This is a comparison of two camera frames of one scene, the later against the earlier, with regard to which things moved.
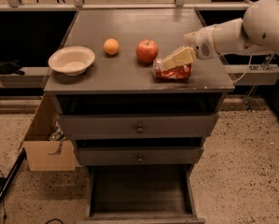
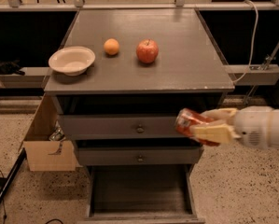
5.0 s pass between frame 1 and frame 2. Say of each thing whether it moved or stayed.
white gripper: moved
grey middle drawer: stayed
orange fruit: stayed
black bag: stayed
